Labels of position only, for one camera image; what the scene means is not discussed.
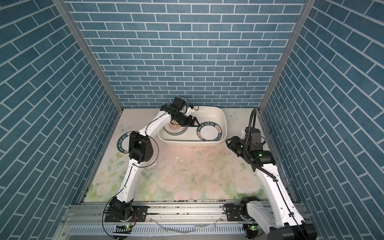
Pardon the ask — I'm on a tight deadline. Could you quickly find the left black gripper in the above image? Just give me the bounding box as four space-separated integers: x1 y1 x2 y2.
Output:
172 111 200 126

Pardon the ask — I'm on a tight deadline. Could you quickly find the green rim text plate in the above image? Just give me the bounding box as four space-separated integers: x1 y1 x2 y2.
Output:
116 131 133 154
197 122 223 142

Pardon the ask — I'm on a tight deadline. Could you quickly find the orange sunburst plate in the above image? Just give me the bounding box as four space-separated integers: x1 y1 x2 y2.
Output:
164 120 188 136

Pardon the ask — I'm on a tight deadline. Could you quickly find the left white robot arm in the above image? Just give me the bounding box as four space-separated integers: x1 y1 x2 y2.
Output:
104 105 199 222

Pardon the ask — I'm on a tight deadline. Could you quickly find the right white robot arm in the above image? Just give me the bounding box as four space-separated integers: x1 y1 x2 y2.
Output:
226 136 318 240

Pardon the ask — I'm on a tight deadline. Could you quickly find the white plastic bin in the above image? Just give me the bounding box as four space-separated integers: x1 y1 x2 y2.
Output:
158 106 228 147

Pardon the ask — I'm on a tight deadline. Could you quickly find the right green circuit board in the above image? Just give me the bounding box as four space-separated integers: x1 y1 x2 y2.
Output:
244 225 259 235

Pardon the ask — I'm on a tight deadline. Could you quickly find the green circuit board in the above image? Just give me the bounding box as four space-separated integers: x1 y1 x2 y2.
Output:
244 225 259 235
113 225 133 236

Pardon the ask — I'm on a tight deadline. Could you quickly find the left green circuit board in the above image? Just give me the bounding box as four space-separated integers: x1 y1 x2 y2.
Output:
113 225 133 236

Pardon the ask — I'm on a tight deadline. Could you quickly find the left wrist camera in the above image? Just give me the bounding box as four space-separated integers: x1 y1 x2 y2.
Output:
184 105 200 116

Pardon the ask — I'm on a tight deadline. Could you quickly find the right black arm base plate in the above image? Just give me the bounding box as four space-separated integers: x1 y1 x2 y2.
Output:
222 204 249 222

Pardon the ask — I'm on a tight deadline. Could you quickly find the white slotted cable duct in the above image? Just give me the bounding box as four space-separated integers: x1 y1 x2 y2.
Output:
68 224 245 237

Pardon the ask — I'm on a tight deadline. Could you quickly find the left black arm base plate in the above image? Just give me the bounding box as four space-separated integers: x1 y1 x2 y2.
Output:
104 206 149 223

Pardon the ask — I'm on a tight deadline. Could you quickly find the aluminium mounting rail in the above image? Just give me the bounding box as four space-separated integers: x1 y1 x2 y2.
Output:
60 200 247 228

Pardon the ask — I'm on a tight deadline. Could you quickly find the right aluminium corner post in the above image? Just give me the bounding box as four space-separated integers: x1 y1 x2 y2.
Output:
258 0 316 113

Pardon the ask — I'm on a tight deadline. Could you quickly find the aluminium corner post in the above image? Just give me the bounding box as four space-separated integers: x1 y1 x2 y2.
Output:
258 0 316 113
52 0 124 113

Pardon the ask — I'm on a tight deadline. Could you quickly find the left aluminium corner post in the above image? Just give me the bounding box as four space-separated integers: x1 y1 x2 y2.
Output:
52 0 124 113

